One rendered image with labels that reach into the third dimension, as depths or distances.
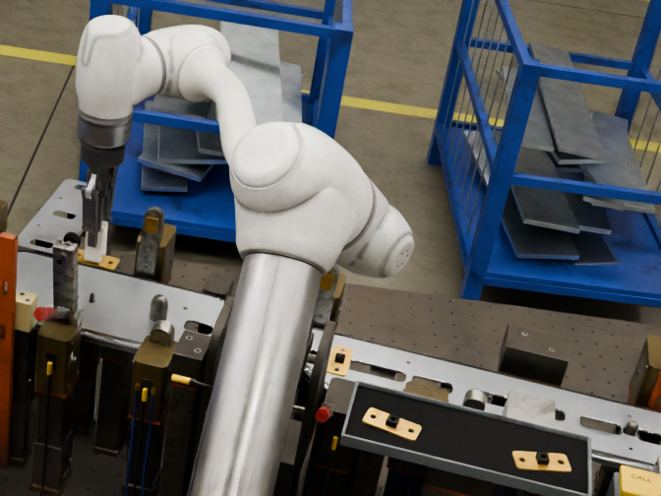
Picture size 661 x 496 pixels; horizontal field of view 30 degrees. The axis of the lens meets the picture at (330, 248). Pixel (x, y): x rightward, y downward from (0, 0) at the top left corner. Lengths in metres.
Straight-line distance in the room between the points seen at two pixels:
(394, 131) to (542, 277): 1.46
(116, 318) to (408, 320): 0.90
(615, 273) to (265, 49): 1.53
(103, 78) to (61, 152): 2.90
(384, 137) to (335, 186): 3.87
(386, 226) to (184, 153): 2.73
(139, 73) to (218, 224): 2.15
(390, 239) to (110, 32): 0.62
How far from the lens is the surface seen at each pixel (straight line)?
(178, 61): 2.08
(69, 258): 2.05
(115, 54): 2.01
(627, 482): 1.89
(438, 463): 1.81
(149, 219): 2.36
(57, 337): 2.12
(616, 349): 3.04
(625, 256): 4.57
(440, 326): 2.93
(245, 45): 4.68
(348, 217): 1.55
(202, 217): 4.21
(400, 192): 4.97
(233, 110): 1.94
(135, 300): 2.31
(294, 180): 1.48
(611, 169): 4.41
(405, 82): 5.99
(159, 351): 2.07
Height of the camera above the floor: 2.31
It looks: 31 degrees down
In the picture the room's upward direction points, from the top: 11 degrees clockwise
